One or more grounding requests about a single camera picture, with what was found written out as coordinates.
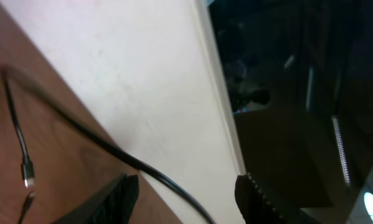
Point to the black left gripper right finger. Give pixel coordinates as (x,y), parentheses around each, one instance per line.
(259,204)

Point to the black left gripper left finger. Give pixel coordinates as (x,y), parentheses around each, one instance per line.
(112,204)

